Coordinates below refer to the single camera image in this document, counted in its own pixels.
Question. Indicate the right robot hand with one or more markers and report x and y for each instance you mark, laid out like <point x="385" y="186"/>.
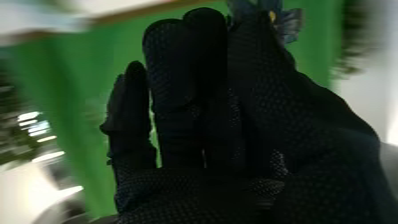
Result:
<point x="250" y="133"/>

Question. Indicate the blue flower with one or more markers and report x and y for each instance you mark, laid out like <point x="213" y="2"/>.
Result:
<point x="291" y="26"/>

